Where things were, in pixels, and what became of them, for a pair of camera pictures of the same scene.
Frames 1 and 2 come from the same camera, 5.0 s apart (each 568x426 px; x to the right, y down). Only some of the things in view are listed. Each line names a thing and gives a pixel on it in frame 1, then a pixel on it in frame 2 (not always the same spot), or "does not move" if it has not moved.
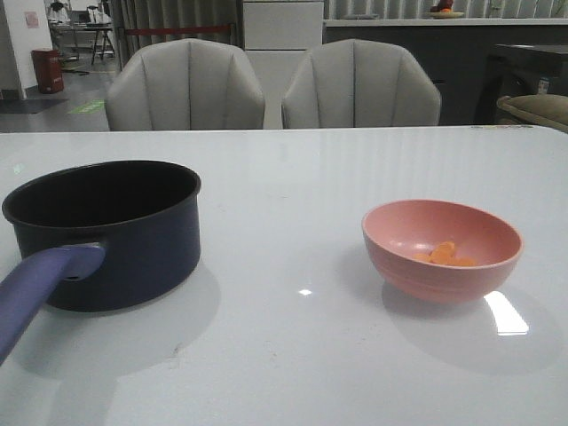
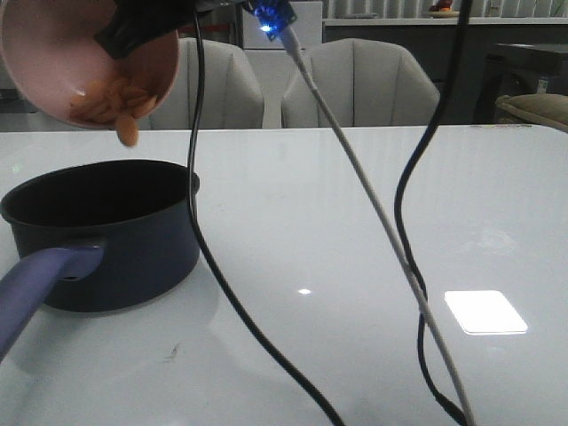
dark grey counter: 458,53 does not move
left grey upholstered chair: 185,84 does not move
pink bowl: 437,251 → 51,52
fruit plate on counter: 443,10 does not move
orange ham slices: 444,254 → 114,100
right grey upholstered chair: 358,83 does not move
